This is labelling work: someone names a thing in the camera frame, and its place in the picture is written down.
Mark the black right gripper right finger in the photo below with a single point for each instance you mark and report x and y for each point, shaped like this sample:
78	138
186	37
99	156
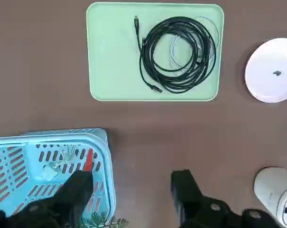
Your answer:
188	197

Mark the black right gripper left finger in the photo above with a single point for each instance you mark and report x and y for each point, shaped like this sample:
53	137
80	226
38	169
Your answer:
69	194

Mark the orange toy carrot green leaves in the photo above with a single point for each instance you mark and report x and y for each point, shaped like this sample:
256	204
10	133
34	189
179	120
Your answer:
88	162

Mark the blue plastic slotted basket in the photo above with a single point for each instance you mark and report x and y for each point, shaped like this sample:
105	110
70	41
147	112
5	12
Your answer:
103	152

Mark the green plastic tray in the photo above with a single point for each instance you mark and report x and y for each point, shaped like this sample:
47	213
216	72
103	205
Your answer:
110	59

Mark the pink round plate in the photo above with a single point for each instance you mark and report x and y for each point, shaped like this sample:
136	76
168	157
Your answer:
266	71

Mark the white cylindrical bin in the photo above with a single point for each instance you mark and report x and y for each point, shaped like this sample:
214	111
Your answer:
269	187

